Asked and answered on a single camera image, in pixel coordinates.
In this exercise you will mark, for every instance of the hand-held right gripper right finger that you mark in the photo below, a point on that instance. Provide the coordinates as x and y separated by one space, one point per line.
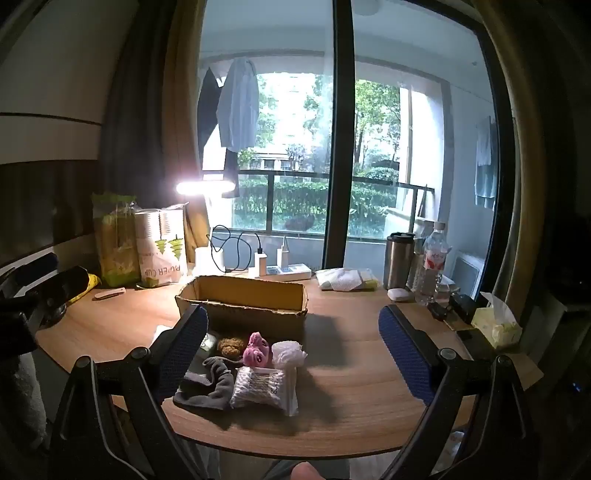
406 355

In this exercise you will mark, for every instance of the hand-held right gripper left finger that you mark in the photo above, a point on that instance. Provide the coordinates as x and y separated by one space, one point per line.
184 350

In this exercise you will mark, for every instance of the small tissue pack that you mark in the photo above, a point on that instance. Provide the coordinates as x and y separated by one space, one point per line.
210 342

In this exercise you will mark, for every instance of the grey knitted sock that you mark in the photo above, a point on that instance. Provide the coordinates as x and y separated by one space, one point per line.
207 387

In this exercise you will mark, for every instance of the pink plush toy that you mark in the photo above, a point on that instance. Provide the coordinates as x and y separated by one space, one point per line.
256 353

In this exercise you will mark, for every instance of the cardboard box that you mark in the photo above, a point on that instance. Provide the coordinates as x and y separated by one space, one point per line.
249 318

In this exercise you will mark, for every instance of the white cotton swab pack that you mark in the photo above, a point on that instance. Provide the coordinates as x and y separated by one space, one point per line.
263 390

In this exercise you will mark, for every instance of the white cloth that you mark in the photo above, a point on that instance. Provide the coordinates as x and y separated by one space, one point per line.
288 354

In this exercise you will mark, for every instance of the person's left forearm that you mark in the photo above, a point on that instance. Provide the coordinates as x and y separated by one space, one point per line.
21 401

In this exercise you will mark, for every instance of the person's right hand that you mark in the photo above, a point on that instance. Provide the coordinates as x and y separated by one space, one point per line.
307 473

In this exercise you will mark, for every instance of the brown plush ball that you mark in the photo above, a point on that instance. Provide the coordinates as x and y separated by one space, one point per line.
232 349

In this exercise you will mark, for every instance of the yellow wipes packet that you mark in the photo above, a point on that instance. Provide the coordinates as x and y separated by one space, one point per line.
87 286

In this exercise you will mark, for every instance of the white earbuds case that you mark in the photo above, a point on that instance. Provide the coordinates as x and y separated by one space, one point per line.
398 294

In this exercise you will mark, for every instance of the black power adapter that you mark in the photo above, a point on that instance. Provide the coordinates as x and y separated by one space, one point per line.
459 307

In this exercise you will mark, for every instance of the black phone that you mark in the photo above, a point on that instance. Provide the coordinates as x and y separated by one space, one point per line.
478 340

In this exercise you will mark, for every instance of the beige nail file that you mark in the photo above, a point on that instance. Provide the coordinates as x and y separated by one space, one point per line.
110 293

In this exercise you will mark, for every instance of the clear water bottle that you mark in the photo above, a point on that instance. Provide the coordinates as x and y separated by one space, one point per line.
431 272

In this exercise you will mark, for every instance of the steel thermos cup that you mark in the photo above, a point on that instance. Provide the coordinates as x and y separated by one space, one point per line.
398 263

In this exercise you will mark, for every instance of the white adapter box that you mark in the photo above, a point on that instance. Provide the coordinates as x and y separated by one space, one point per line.
207 261

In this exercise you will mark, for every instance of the yellow tissue box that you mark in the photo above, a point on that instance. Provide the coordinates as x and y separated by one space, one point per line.
496 325

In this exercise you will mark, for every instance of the green packaged bag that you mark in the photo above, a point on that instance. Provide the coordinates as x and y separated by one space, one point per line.
115 244

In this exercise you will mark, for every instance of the white cloth packets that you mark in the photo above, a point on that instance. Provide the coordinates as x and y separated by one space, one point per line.
344 279

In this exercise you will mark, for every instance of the paper cup pack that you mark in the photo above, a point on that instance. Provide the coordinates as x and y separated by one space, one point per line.
161 249

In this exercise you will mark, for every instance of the white power strip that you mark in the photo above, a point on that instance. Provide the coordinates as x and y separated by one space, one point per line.
291 272

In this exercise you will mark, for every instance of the hanging blue towel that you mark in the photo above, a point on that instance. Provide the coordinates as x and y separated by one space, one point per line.
485 166

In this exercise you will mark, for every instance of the black balcony railing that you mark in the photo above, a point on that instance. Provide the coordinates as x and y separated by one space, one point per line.
295 173

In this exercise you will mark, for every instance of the hanging black garment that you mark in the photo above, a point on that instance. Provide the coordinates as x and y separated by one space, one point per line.
207 106

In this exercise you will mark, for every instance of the hanging light blue shirt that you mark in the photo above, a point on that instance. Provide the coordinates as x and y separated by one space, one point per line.
238 106

